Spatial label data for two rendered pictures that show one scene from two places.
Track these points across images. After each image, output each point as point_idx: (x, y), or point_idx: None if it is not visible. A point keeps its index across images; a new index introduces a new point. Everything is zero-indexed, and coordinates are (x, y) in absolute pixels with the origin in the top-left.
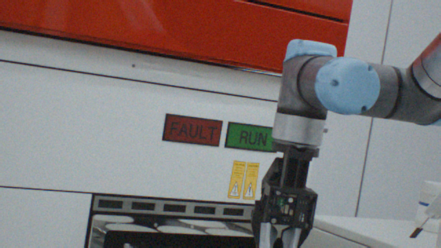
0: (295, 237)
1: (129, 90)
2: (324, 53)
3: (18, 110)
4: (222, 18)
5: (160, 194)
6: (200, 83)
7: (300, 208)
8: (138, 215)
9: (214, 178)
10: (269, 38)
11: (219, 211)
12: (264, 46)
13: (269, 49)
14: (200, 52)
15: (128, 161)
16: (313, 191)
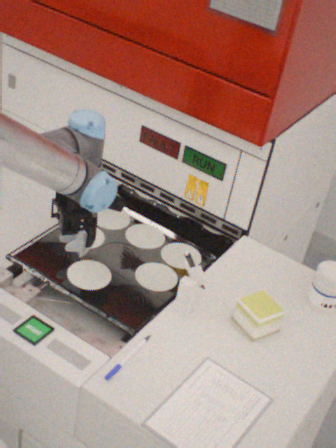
0: (76, 236)
1: (119, 102)
2: (72, 126)
3: (60, 95)
4: (158, 70)
5: (139, 175)
6: (165, 111)
7: (60, 219)
8: (125, 182)
9: (175, 179)
10: (195, 94)
11: (177, 202)
12: (191, 99)
13: (195, 103)
14: (143, 90)
15: (119, 147)
16: (77, 213)
